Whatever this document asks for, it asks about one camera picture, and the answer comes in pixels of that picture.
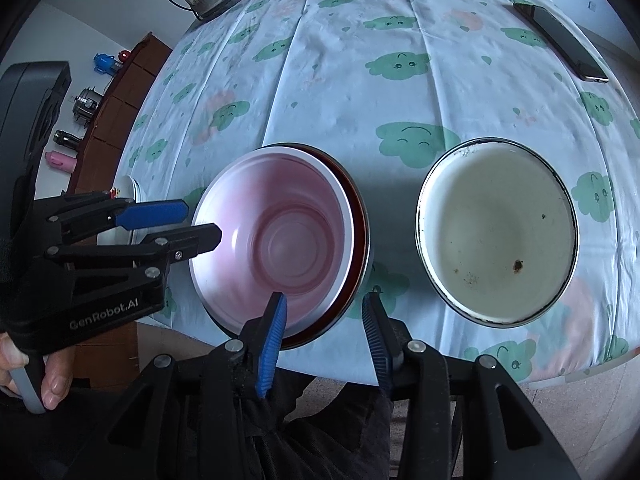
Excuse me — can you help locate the white enamel bowl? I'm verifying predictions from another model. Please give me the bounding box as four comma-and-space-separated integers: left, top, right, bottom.
416, 138, 580, 328

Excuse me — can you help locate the pink plastic bowl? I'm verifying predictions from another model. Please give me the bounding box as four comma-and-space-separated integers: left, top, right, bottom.
189, 146, 352, 333

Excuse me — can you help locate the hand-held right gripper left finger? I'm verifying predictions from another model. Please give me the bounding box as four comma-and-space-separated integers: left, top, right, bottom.
85, 291, 290, 480

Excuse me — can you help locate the black thermos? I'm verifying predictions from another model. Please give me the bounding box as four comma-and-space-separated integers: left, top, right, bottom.
52, 130, 83, 150

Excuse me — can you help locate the black smartphone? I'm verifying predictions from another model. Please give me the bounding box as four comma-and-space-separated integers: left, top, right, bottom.
512, 1, 610, 83

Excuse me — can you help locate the pink thermos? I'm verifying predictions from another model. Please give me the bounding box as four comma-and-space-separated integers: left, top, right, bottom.
45, 150, 77, 172

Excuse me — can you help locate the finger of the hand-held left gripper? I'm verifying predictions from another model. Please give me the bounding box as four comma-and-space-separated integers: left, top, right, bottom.
35, 192, 190, 247
45, 223, 222, 281

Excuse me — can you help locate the cloud print tablecloth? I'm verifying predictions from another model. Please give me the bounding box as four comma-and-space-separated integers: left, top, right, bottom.
116, 0, 640, 388

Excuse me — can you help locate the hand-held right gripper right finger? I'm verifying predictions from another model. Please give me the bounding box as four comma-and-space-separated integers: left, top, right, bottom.
361, 292, 581, 480

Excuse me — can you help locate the person's left hand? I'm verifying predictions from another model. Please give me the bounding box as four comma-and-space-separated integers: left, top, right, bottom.
0, 333, 76, 408

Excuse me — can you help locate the red bowl with steel rim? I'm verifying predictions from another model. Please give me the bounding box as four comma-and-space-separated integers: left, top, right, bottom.
220, 144, 373, 352

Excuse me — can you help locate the brown wooden cabinet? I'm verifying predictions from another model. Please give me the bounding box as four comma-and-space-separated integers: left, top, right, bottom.
65, 31, 173, 392

